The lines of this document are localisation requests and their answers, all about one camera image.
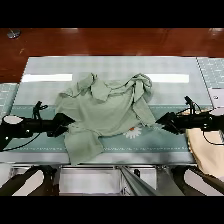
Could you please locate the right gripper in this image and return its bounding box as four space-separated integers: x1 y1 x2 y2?
155 111 185 136

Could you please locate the beige garment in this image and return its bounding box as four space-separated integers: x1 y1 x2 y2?
185 127 224 183

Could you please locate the black cable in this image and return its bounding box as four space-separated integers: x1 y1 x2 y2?
200 129 224 147
0 132 42 153

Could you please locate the silver frame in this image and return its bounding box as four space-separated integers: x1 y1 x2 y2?
0 162 224 197

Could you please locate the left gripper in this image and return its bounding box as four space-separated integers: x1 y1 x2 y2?
46 112 77 138

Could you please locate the pale green shirt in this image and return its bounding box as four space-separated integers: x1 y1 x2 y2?
53 72 157 166

